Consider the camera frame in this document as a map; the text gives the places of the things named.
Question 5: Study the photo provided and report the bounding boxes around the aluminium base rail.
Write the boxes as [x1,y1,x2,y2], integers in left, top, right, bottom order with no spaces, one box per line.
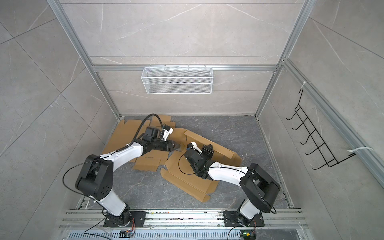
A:
[56,209,313,240]

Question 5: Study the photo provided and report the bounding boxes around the white zip tie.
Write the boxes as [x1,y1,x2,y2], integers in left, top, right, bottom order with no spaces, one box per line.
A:
[347,147,374,153]

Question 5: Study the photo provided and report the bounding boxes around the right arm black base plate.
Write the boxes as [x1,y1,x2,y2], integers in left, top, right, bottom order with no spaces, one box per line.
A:
[223,211,265,227]

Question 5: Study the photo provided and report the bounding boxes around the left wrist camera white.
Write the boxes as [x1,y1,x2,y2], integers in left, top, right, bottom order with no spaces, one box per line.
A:
[162,125,174,141]

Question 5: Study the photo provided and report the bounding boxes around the black wire hook rack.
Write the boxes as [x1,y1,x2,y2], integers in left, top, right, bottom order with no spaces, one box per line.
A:
[286,89,356,170]

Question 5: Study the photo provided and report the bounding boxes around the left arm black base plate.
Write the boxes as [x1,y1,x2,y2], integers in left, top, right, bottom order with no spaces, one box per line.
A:
[103,211,147,228]

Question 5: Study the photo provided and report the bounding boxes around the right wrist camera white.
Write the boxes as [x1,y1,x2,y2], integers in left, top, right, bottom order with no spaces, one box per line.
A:
[187,142,202,154]

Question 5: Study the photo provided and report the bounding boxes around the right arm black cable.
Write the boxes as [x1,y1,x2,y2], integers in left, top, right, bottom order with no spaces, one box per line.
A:
[178,151,199,176]

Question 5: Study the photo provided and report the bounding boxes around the white wire mesh basket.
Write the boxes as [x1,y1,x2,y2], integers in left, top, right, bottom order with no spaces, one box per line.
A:
[141,67,214,95]

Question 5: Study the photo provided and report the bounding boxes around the aluminium frame profiles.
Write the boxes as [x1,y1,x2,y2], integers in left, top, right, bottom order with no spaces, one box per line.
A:
[48,1,384,186]

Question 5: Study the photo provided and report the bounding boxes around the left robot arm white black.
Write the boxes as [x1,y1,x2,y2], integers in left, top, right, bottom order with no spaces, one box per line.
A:
[75,139,180,217]

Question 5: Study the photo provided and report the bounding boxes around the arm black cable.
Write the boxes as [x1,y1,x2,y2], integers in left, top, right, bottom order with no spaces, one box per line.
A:
[178,151,199,176]
[62,113,165,197]

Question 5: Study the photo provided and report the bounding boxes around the brown cardboard box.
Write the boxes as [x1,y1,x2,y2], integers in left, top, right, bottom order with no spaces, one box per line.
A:
[161,128,243,203]
[102,114,178,172]

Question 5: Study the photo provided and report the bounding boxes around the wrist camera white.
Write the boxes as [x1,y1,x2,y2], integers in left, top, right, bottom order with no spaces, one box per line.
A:
[162,125,174,141]
[187,142,202,154]

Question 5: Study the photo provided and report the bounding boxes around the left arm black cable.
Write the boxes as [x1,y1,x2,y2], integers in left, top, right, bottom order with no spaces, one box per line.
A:
[62,113,165,197]

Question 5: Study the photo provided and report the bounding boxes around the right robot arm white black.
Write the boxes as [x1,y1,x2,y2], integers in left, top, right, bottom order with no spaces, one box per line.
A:
[184,142,281,225]

